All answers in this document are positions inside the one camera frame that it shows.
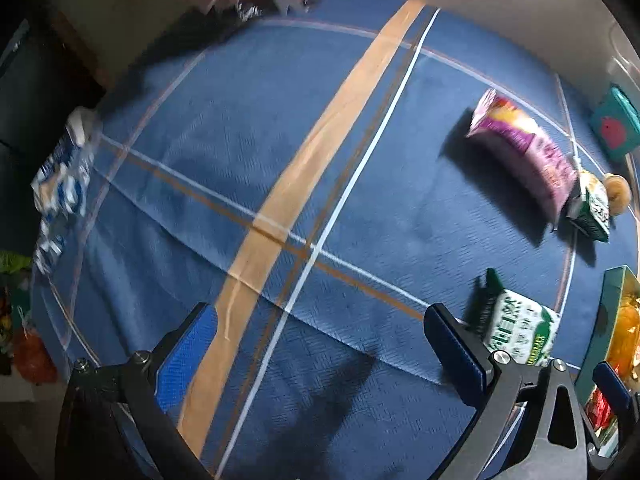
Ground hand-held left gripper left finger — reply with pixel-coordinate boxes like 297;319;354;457
55;302;219;480

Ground yellow clear cake packet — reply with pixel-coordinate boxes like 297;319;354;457
607;292;640;376

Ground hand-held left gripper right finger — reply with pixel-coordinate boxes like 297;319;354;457
424;302;589;480

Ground blue and white packets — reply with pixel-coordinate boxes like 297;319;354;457
31;107;103;277

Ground large red patterned snack packet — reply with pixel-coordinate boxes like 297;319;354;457
585;389;615;432

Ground blue plaid tablecloth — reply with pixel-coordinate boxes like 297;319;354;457
30;0;632;480

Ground dark green and silver packet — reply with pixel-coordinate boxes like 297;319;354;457
566;170;612;242

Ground green and white biscuit packet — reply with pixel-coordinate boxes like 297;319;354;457
467;269;562;367

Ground round pastry in clear wrap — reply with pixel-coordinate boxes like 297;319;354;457
604;174;632;216

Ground teal tin with pink print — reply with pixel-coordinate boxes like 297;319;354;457
590;86;640;162

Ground orange and green plastic bag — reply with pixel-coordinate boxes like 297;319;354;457
0;250;59;387

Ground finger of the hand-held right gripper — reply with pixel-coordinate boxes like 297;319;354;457
593;362;640;462

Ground white box with teal rim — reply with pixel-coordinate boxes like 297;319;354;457
575;265;640;461

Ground purple snack packet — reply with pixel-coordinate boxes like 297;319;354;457
466;87;577;231

